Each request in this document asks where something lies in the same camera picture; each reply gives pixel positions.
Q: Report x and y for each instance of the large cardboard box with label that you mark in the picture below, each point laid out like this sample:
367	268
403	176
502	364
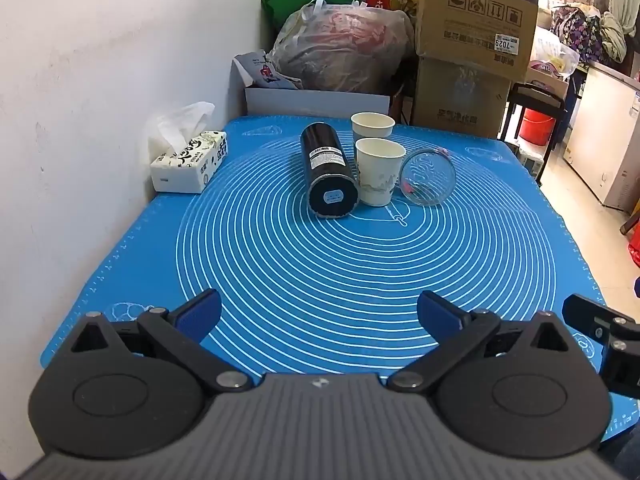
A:
470	10

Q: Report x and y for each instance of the black thermos bottle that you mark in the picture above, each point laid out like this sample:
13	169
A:
325	160

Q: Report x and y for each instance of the plain cardboard box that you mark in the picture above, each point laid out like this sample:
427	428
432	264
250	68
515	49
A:
450	100

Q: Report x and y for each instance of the purple floral bag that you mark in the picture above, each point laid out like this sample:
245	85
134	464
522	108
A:
575	30

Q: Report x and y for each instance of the white chest freezer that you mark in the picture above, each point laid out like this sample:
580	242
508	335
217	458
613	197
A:
610	125

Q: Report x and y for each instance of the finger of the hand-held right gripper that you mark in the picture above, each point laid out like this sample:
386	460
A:
585	315

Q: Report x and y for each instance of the clear bag with red contents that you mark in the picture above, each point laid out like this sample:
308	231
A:
345	45

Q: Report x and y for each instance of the grey-green cloth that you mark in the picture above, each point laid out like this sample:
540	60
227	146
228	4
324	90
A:
617	25

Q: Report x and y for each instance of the white open box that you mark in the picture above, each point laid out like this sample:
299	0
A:
310	102

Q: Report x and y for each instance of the blue silicone baking mat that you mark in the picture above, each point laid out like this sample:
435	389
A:
325	270

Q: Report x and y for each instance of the clear glass cup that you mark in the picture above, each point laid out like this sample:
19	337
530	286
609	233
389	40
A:
427	177

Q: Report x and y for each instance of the plain paper cup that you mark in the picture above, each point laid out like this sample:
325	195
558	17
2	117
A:
372	127

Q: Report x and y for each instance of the printed tissue pack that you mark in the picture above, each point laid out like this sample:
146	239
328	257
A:
187	165

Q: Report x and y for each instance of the printed paper cup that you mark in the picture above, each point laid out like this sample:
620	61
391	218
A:
377	175

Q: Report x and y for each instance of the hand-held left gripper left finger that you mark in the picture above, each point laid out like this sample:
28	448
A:
200	312

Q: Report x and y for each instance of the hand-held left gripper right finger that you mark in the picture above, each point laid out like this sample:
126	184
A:
440	312

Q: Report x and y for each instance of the red bucket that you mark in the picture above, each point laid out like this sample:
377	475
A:
535	127

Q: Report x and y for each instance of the clear plastic bag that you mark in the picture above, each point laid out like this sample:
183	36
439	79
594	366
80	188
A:
555	57

